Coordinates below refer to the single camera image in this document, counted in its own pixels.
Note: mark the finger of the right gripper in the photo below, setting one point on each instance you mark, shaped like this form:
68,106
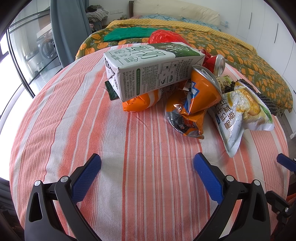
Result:
285,161

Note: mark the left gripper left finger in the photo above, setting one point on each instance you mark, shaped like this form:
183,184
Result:
42,221

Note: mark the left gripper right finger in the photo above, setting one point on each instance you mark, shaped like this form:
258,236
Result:
252,221

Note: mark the white yellow snack bag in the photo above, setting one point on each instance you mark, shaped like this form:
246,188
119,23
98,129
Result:
237,111

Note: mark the orange snack wrapper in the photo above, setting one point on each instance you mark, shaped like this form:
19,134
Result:
189,125

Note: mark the crushed orange soda can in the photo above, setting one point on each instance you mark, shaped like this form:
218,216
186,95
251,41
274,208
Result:
204,91

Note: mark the crushed red soda can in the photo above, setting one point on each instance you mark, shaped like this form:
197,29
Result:
216,64

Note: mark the orange white snack packet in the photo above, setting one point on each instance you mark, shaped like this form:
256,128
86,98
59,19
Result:
143,101

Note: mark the white green milk carton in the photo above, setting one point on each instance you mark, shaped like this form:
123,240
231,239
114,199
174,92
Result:
139,69

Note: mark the red plastic bag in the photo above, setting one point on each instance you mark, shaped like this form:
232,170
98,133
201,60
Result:
166,37

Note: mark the striped pink white tablecloth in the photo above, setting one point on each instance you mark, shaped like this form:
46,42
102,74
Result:
147,188

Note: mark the pumpkin pattern green quilt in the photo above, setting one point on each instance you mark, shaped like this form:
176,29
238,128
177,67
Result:
238,54

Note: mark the white wardrobe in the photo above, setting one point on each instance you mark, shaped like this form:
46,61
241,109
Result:
260,26

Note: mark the washing machine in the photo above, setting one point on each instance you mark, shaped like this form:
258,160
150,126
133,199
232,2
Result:
44,52

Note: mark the cream long pillow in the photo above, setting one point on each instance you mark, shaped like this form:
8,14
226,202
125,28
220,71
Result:
177,9

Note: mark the blue patterned pillow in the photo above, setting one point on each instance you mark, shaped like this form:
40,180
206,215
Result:
182,19

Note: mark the folded green cloth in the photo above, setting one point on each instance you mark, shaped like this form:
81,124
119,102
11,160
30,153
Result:
128,33

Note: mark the blue grey curtain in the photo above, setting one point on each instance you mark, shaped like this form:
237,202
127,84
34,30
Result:
70,27

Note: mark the pile of clothes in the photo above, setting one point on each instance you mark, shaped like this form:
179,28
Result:
96,14

